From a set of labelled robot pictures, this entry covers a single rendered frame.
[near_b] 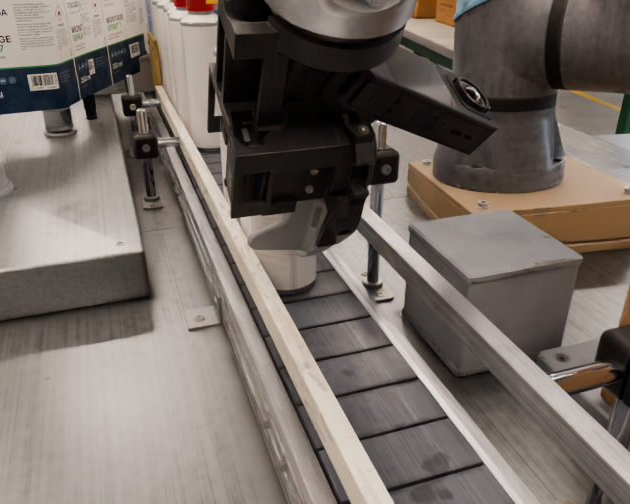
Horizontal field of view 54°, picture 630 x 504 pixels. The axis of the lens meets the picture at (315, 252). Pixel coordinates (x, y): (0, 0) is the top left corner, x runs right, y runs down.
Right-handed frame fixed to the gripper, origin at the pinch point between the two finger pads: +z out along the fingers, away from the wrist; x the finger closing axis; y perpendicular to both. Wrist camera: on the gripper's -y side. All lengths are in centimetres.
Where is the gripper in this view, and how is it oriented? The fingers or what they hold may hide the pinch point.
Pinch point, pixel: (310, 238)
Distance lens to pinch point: 45.8
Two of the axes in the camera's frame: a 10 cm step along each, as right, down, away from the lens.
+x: 2.8, 8.2, -5.0
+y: -9.5, 1.5, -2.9
